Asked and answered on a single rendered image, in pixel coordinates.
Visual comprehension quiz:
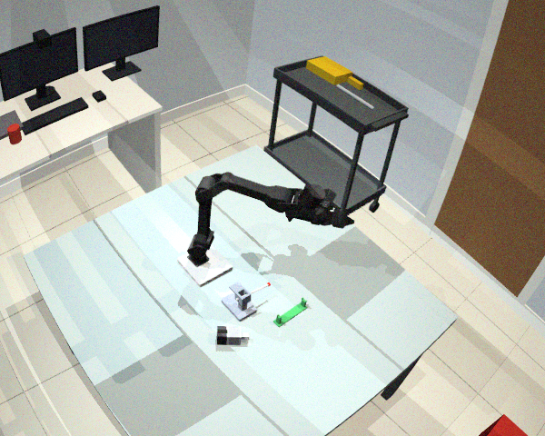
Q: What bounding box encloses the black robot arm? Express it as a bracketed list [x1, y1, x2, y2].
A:
[187, 172, 337, 267]

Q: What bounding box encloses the long grey pin with red cap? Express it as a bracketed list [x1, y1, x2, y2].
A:
[250, 282, 271, 293]

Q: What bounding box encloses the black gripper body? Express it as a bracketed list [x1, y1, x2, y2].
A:
[307, 204, 347, 229]

